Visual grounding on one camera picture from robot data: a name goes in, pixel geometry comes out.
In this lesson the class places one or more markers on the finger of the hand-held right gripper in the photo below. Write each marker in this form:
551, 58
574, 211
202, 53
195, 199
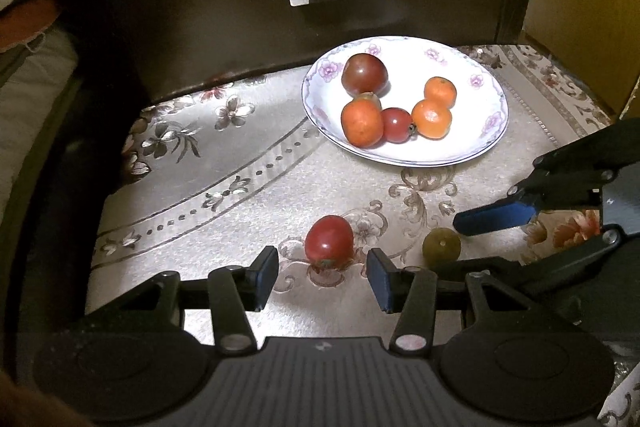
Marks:
560, 259
495, 217

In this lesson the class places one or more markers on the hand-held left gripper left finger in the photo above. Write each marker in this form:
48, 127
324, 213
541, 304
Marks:
267, 279

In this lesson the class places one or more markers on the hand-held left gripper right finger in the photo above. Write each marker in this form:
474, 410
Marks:
377, 279

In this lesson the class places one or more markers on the small green round fruit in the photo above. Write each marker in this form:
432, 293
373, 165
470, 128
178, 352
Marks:
440, 244
368, 97

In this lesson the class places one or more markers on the red cherry tomato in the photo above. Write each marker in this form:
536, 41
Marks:
327, 239
396, 124

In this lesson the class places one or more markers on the white floral plate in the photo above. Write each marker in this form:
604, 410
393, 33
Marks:
450, 147

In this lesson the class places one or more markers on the small orange tangerine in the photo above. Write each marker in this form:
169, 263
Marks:
431, 119
360, 124
440, 89

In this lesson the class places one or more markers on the large dark red tomato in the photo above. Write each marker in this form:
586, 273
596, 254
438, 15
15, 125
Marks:
365, 74

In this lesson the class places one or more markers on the floral beige tablecloth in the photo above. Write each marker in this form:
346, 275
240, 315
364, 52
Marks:
225, 217

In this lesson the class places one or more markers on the dark wooden nightstand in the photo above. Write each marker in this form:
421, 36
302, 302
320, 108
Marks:
225, 7

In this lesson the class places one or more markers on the grey mattress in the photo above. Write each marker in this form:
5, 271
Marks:
30, 107

